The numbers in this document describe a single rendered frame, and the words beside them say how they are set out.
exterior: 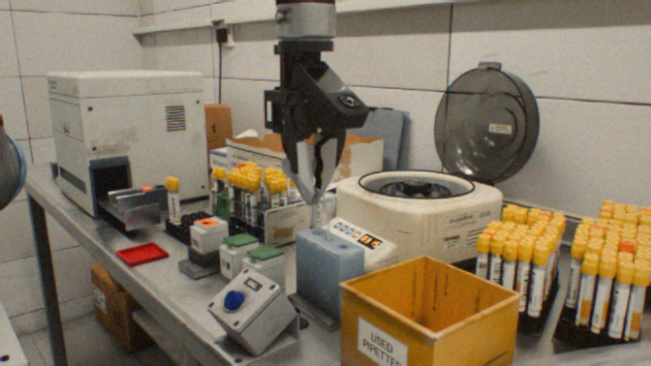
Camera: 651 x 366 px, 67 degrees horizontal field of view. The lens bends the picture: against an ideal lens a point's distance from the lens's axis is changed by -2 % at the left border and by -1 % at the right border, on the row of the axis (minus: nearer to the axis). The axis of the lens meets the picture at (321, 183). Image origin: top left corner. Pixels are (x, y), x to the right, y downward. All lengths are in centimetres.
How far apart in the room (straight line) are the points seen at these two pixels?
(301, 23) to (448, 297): 37
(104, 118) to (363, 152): 55
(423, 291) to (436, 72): 63
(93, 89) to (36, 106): 133
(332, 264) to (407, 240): 17
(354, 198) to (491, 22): 46
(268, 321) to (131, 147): 66
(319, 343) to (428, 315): 14
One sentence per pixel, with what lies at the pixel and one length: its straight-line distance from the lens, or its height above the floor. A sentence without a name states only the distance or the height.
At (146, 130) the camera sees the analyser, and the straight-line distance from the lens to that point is 115.
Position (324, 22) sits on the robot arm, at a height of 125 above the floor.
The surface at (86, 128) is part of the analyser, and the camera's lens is 111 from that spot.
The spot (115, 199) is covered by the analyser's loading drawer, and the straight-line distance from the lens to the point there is 108.
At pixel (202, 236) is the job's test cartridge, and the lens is 79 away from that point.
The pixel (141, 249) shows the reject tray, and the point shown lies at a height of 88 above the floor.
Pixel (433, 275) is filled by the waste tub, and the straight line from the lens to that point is 61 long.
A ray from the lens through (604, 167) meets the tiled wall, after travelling 99.
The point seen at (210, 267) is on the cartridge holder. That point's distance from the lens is 81.
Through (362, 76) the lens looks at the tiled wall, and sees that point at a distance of 129.
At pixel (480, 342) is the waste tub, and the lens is 52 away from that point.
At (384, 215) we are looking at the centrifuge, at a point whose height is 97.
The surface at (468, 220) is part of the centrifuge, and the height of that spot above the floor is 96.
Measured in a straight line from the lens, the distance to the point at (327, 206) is 63.
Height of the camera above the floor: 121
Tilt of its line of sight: 14 degrees down
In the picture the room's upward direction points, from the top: straight up
